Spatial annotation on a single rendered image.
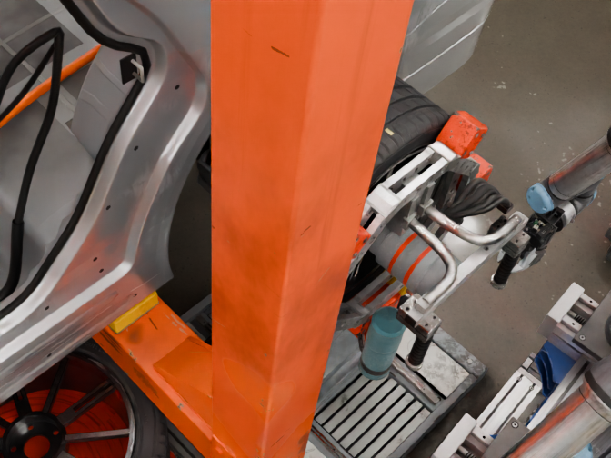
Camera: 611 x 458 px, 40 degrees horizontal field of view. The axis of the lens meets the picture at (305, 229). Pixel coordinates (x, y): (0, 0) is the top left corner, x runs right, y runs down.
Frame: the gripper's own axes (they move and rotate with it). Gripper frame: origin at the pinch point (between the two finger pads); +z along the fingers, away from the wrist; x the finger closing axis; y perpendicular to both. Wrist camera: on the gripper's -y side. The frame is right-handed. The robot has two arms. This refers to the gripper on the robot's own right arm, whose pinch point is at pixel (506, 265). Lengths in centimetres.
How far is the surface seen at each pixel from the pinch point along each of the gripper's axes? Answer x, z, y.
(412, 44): -56, -23, 21
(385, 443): -3, 24, -82
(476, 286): -19, -46, -83
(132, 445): -39, 91, -33
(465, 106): -78, -115, -82
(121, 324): -58, 77, -12
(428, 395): -2, 4, -75
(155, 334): -51, 72, -15
